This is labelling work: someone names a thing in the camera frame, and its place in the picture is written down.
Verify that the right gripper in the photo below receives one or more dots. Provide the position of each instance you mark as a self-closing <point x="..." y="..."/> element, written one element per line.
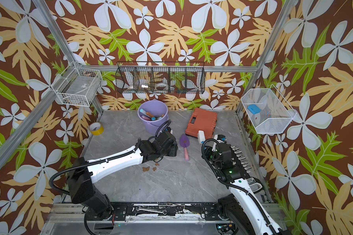
<point x="207" y="152"/>

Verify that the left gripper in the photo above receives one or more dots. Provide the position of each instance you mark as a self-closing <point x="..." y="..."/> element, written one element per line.
<point x="174" y="149"/>

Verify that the purple trowel pink handle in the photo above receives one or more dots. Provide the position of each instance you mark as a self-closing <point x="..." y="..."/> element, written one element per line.
<point x="184" y="142"/>
<point x="146" y="118"/>

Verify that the white brush blue handle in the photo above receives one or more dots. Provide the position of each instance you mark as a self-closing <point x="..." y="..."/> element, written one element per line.
<point x="201" y="136"/>

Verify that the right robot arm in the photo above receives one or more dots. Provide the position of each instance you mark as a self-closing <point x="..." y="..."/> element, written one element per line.
<point x="242" y="207"/>

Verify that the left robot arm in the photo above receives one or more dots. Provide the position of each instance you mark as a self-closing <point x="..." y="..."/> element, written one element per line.
<point x="78" y="181"/>

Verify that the purple plastic bucket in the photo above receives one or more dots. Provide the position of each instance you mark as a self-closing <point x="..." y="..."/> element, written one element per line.
<point x="153" y="114"/>

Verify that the black socket bit rack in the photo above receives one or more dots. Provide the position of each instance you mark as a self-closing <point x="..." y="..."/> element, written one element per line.
<point x="244" y="167"/>

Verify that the red plastic tool case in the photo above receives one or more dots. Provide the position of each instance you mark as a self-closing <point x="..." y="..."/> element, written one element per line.
<point x="202" y="120"/>

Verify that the blue object in basket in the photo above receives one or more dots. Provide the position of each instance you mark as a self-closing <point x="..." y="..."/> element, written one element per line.
<point x="254" y="109"/>

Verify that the yellow tape roll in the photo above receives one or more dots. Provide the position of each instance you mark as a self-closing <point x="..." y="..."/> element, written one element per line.
<point x="96" y="128"/>

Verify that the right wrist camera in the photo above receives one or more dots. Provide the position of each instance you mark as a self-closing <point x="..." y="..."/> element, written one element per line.
<point x="221" y="139"/>

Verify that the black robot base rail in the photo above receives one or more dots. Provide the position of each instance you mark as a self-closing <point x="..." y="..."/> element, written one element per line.
<point x="213" y="211"/>

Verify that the black wire basket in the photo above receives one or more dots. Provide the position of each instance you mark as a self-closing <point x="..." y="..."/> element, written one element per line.
<point x="161" y="77"/>

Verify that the white wire basket right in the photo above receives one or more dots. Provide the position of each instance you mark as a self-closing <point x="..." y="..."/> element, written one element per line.
<point x="276" y="112"/>

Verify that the white wire basket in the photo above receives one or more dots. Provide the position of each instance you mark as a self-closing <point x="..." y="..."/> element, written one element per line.
<point x="276" y="112"/>
<point x="77" y="85"/>

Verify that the white wire basket left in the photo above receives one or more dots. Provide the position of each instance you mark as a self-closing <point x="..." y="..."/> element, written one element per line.
<point x="77" y="85"/>

